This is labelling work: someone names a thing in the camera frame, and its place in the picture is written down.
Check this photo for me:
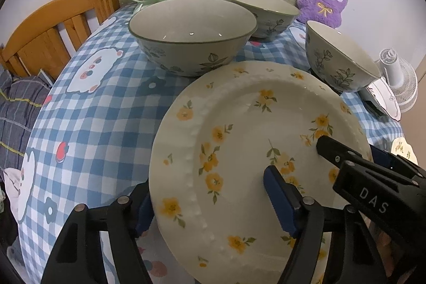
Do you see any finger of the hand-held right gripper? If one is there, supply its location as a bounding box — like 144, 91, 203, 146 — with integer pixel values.
316, 136, 365, 172
370, 145, 426, 179

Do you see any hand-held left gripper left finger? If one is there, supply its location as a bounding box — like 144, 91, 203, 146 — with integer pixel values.
40, 182, 155, 284

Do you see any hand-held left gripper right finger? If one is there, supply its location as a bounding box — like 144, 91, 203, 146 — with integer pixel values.
264, 166, 380, 284

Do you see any white plate red trim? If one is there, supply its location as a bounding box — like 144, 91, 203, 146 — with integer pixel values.
363, 78, 402, 122

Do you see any small floral bowl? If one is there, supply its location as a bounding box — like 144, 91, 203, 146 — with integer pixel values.
305, 20, 382, 93
222, 0, 300, 39

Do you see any yellow floral plate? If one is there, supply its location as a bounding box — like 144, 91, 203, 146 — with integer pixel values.
149, 60, 375, 284

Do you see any large floral bowl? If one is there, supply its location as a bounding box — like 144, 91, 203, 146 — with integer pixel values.
128, 0, 258, 77

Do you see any white standing fan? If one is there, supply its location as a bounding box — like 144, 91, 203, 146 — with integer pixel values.
374, 48, 418, 113

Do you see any blue checked tablecloth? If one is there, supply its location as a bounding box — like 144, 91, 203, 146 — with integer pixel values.
13, 0, 420, 284

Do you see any white crumpled cloth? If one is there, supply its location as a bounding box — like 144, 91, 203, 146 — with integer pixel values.
3, 167, 24, 205

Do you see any grey plaid bedding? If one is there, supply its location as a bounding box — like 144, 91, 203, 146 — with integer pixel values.
0, 68, 55, 238

